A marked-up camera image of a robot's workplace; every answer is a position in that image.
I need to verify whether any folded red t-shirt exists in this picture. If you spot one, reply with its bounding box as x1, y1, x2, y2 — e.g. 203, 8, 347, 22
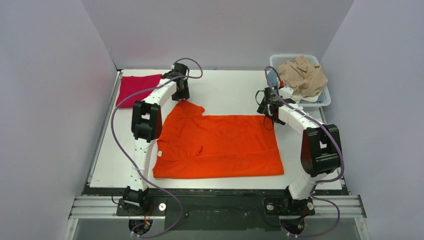
115, 74, 162, 109

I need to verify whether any white garment in basket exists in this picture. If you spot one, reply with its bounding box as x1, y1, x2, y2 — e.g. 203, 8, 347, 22
290, 94, 321, 103

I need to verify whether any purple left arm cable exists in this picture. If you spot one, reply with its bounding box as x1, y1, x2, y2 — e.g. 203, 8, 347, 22
110, 57, 204, 239

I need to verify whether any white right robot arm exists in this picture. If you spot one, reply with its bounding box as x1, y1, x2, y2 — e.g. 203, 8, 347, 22
257, 87, 343, 215

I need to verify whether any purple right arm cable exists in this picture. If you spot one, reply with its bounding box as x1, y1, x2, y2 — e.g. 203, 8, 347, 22
264, 66, 345, 239

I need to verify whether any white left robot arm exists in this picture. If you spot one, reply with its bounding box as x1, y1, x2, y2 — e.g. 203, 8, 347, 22
122, 63, 190, 215

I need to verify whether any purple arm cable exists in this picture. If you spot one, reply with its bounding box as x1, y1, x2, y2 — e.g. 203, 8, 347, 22
110, 57, 204, 239
264, 66, 345, 239

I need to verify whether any blue garment in basket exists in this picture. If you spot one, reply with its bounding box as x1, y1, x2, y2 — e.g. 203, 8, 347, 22
267, 69, 280, 87

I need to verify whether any beige crumpled t-shirt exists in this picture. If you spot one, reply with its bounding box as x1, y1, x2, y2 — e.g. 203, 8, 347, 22
277, 55, 328, 97

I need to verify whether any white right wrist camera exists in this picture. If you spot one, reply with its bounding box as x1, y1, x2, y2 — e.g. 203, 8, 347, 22
278, 87, 294, 99

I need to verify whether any orange t-shirt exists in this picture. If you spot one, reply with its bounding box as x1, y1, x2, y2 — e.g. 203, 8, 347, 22
152, 101, 285, 179

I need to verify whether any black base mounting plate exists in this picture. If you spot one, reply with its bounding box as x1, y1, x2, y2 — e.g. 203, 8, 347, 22
70, 189, 352, 236

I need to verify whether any white plastic laundry basket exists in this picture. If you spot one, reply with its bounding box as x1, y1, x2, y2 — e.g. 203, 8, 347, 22
269, 53, 331, 108

